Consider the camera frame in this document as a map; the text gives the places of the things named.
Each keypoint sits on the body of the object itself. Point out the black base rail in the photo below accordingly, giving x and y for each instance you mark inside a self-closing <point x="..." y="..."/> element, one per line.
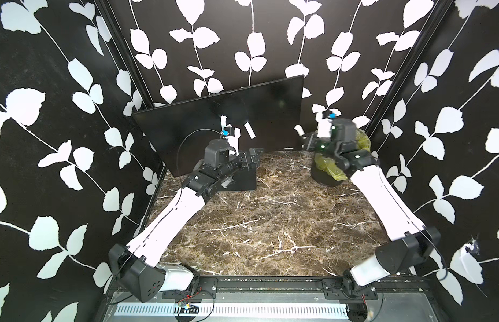
<point x="339" y="288"/>

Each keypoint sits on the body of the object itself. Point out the white perforated cable tray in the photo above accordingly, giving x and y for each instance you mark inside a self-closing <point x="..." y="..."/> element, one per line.
<point x="244" y="310"/>

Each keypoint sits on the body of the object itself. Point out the black monitor stand base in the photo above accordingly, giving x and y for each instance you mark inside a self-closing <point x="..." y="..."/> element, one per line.
<point x="242" y="180"/>

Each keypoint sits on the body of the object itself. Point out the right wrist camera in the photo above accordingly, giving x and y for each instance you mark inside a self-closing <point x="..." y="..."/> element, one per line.
<point x="324" y="120"/>

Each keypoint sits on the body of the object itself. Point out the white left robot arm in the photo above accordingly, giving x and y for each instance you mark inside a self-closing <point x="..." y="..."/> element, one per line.
<point x="136" y="265"/>

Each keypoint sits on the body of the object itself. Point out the yellow-green bin liner bag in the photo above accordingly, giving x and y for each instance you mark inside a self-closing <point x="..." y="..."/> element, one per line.
<point x="328" y="165"/>

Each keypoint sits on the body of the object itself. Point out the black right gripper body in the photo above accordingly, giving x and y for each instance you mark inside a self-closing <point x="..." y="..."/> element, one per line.
<point x="317" y="145"/>

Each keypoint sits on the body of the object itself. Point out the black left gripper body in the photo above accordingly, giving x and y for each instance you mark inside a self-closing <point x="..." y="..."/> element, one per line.
<point x="244" y="165"/>

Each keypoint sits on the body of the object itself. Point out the black waste bin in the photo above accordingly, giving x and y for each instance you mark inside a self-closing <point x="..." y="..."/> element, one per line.
<point x="323" y="178"/>

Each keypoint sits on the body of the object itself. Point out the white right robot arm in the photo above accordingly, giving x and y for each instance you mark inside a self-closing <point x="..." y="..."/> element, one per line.
<point x="411" y="242"/>

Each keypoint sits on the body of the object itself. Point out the black flat monitor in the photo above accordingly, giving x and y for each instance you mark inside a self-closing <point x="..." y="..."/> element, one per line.
<point x="181" y="131"/>

